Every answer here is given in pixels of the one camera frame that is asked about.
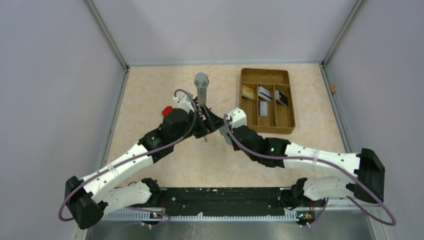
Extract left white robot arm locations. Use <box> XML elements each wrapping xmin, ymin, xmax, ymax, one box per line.
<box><xmin>59</xmin><ymin>104</ymin><xmax>225</xmax><ymax>230</ymax></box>

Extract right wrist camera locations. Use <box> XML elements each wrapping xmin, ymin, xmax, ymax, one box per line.
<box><xmin>228</xmin><ymin>107</ymin><xmax>247</xmax><ymax>129</ymax></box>

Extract small wooden block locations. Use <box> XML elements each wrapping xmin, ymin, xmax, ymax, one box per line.
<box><xmin>329</xmin><ymin>84</ymin><xmax>337</xmax><ymax>94</ymax></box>

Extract grey microphone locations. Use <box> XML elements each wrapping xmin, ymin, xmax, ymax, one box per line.
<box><xmin>194</xmin><ymin>72</ymin><xmax>210</xmax><ymax>106</ymax></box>

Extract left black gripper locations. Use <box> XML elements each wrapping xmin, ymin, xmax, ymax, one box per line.
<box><xmin>172</xmin><ymin>103</ymin><xmax>227</xmax><ymax>145</ymax></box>

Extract gold card in tray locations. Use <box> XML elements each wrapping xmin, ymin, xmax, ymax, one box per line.
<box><xmin>241</xmin><ymin>84</ymin><xmax>256</xmax><ymax>101</ymax></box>

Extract brown woven cutlery tray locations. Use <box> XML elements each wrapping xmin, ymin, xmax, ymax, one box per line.
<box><xmin>239</xmin><ymin>68</ymin><xmax>296</xmax><ymax>135</ymax></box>

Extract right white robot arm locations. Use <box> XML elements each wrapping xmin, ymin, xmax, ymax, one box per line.
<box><xmin>228</xmin><ymin>125</ymin><xmax>386</xmax><ymax>206</ymax></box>

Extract green card holder wallet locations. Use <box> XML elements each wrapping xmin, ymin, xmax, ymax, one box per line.
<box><xmin>219</xmin><ymin>124</ymin><xmax>233</xmax><ymax>147</ymax></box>

